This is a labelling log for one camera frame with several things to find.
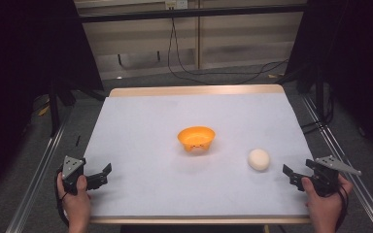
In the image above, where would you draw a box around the black horizontal bar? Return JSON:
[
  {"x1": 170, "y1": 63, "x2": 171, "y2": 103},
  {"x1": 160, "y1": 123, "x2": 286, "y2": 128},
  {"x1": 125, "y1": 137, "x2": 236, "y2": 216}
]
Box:
[{"x1": 77, "y1": 3, "x2": 309, "y2": 24}]

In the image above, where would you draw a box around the black metal stand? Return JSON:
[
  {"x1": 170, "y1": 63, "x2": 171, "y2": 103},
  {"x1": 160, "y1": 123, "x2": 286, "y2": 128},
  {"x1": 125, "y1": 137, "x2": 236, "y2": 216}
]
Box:
[{"x1": 48, "y1": 79, "x2": 62, "y2": 138}]

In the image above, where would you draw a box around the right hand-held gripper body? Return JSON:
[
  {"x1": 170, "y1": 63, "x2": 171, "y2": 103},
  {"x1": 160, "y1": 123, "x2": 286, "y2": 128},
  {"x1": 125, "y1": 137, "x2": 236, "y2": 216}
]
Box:
[{"x1": 305, "y1": 154, "x2": 363, "y2": 198}]

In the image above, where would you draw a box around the white table mat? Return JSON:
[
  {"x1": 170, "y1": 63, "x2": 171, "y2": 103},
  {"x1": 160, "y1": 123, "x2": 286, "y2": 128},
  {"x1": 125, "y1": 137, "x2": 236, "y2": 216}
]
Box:
[{"x1": 83, "y1": 92, "x2": 315, "y2": 217}]

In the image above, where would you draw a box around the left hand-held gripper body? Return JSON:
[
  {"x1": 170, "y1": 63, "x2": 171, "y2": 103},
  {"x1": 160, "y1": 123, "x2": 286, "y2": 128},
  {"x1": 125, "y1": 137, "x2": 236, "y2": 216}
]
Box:
[{"x1": 60, "y1": 155, "x2": 89, "y2": 196}]

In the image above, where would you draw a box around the orange plastic bowl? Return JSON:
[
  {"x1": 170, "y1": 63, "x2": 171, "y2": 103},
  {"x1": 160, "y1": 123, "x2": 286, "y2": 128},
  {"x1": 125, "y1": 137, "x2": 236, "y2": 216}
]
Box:
[{"x1": 177, "y1": 125, "x2": 217, "y2": 155}]

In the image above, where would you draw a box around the wooden table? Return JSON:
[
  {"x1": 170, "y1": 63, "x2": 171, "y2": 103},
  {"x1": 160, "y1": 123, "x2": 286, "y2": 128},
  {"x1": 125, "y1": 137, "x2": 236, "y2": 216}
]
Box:
[{"x1": 88, "y1": 83, "x2": 313, "y2": 225}]

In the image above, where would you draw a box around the black floor cable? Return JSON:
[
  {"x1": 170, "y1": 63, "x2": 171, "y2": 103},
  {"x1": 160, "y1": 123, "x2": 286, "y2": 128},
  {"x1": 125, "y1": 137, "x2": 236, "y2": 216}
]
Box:
[{"x1": 166, "y1": 17, "x2": 289, "y2": 86}]

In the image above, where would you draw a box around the person's left hand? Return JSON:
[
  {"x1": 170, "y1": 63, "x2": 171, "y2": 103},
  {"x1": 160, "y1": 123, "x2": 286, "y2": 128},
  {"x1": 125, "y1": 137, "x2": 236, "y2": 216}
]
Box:
[{"x1": 56, "y1": 172, "x2": 92, "y2": 228}]

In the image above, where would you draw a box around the black curtain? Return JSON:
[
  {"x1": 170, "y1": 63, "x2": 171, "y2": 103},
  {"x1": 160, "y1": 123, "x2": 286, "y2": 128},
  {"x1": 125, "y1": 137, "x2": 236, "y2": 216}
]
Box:
[
  {"x1": 284, "y1": 0, "x2": 373, "y2": 163},
  {"x1": 0, "y1": 0, "x2": 105, "y2": 202}
]

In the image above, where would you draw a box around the person's right hand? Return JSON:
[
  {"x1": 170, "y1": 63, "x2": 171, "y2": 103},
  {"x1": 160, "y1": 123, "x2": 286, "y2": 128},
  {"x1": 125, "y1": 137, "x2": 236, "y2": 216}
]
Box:
[{"x1": 300, "y1": 173, "x2": 355, "y2": 228}]

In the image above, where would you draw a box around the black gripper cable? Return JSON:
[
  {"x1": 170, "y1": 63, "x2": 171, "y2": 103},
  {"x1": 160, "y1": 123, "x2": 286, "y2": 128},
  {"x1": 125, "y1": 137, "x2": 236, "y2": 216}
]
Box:
[
  {"x1": 54, "y1": 166, "x2": 70, "y2": 228},
  {"x1": 334, "y1": 183, "x2": 351, "y2": 231}
]

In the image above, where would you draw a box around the metal floor rail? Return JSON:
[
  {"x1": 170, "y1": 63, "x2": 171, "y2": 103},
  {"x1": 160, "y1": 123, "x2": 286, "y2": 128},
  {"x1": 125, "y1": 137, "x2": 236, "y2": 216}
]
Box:
[
  {"x1": 300, "y1": 93, "x2": 373, "y2": 233},
  {"x1": 5, "y1": 108, "x2": 74, "y2": 233}
]

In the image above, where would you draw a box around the white round bun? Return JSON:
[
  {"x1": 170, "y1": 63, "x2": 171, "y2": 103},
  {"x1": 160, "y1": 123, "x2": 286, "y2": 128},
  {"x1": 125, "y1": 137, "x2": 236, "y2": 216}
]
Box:
[{"x1": 247, "y1": 148, "x2": 271, "y2": 172}]

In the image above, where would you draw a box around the white wall socket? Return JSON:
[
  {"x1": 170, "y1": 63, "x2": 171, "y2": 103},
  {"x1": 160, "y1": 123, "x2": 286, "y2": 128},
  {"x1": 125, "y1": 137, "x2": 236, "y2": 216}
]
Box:
[{"x1": 164, "y1": 0, "x2": 189, "y2": 11}]

